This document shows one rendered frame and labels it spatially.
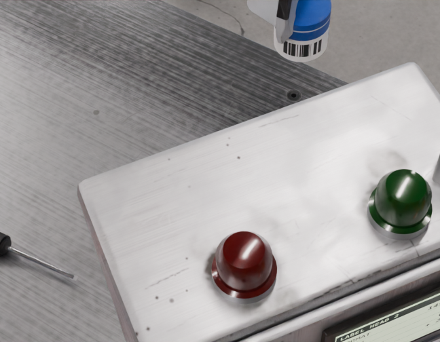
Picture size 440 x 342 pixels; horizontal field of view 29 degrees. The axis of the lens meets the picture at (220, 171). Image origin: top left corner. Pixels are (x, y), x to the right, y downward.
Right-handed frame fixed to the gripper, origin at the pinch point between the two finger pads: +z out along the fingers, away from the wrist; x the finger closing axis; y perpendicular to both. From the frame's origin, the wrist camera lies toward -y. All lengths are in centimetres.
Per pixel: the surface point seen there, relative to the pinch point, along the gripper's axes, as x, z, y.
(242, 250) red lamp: 56, -50, -21
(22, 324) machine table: 46, 17, 15
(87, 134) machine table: 18.5, 16.8, 23.2
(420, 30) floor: -98, 100, 4
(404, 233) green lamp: 51, -48, -26
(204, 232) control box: 55, -48, -19
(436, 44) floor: -95, 100, -2
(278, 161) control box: 50, -48, -20
